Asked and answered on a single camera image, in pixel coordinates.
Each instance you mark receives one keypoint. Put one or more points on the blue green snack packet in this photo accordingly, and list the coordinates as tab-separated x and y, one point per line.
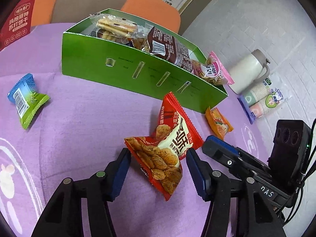
24	101

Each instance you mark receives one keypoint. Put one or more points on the pack of paper cups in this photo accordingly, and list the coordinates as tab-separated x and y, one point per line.
264	98

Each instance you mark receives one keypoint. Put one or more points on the red nugget snack packet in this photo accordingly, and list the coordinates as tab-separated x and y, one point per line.
182	133
158	165

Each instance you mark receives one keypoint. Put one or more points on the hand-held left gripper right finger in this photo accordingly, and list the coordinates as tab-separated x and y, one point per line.
197	175

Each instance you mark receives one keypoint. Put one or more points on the pink snack packet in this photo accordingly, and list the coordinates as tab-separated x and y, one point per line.
214	71

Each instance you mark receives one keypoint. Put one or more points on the white thermos jug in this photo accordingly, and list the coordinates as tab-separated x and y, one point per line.
244	71

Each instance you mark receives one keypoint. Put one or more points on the brown cardboard sheet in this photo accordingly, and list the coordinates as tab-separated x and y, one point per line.
81	0

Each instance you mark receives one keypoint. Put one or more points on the orange chair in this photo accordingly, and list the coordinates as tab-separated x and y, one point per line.
153	12

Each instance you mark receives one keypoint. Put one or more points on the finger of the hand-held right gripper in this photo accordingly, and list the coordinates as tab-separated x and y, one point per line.
223	143
217	155

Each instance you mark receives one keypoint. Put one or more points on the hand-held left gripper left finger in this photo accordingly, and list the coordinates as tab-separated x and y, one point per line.
119	175

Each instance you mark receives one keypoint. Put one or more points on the red cracker box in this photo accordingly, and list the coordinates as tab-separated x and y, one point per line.
17	22

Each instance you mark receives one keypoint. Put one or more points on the clear cracker packet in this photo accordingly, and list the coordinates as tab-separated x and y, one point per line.
113	24

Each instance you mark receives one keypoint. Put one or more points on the green cardboard box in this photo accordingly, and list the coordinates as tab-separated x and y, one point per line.
111	61

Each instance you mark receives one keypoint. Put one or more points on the dark brown snack packet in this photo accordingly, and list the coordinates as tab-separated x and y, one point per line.
170	49

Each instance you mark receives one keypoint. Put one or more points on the small orange snack packet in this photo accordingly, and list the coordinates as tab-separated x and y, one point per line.
218	123

